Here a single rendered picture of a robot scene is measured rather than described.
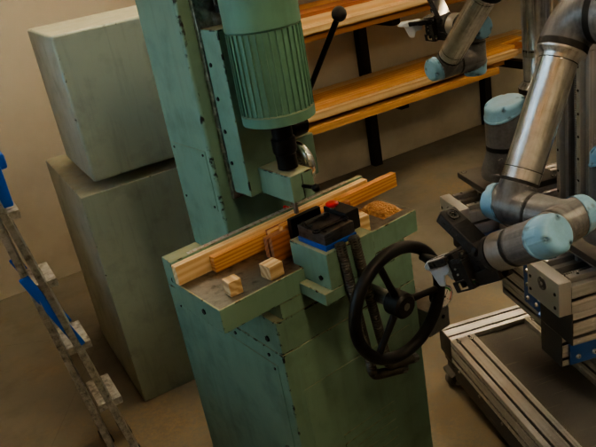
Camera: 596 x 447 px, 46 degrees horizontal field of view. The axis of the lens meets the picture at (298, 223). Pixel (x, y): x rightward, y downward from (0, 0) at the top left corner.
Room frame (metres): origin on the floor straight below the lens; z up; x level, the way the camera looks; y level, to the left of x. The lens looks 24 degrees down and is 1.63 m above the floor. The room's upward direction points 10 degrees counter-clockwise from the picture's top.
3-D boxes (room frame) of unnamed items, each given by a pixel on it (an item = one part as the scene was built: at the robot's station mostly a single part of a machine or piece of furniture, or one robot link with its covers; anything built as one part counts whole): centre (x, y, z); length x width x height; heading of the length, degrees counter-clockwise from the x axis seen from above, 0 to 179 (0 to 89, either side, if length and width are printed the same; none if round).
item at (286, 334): (1.73, 0.07, 0.76); 0.57 x 0.45 x 0.09; 34
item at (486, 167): (1.94, -0.65, 0.87); 0.15 x 0.15 x 0.10
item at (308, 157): (1.80, -0.03, 1.02); 0.12 x 0.03 x 0.12; 34
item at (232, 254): (1.65, -0.04, 0.92); 0.60 x 0.02 x 0.04; 124
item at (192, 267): (1.61, 0.05, 0.92); 0.60 x 0.02 x 0.05; 124
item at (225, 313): (1.51, -0.02, 0.87); 0.61 x 0.30 x 0.06; 124
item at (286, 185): (1.64, 0.01, 1.03); 0.14 x 0.07 x 0.09; 34
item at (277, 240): (1.54, -0.03, 0.93); 0.25 x 0.01 x 0.07; 124
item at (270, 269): (1.41, 0.08, 0.92); 0.04 x 0.04 x 0.03; 37
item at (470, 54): (2.23, -0.64, 1.12); 0.11 x 0.08 x 0.11; 115
